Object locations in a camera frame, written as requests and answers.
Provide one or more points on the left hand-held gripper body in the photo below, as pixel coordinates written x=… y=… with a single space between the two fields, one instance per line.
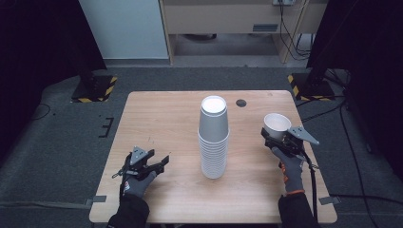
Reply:
x=139 y=164

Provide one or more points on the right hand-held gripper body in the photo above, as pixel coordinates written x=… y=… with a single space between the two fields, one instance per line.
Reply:
x=293 y=144

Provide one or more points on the single white paper cup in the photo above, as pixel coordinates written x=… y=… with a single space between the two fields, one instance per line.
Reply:
x=277 y=122

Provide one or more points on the stack of white paper cups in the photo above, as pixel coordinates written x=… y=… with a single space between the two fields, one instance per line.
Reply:
x=213 y=139

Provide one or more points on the person's left hand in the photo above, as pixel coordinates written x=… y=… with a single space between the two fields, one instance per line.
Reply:
x=136 y=186

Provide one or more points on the person's right hand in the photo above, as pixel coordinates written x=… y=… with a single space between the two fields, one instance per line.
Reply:
x=293 y=174

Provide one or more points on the black round table grommet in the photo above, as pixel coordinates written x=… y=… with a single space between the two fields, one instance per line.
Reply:
x=241 y=103

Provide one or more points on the grey tape piece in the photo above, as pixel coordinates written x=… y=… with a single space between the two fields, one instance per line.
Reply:
x=329 y=200
x=99 y=199

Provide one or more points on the striped black stand base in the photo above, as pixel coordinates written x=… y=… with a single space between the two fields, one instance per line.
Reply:
x=95 y=91
x=312 y=90

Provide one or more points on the grey desk label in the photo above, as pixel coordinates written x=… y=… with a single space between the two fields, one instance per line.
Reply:
x=265 y=28

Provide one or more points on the dark curtain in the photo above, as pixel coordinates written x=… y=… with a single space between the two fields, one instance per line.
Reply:
x=364 y=38
x=38 y=47

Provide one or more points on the white cabinet panel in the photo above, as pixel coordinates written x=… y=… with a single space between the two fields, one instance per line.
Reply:
x=126 y=28

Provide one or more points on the light wooden desk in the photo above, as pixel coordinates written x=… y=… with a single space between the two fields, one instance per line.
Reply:
x=215 y=19

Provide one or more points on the white power strip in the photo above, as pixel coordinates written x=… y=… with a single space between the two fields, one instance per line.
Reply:
x=283 y=2

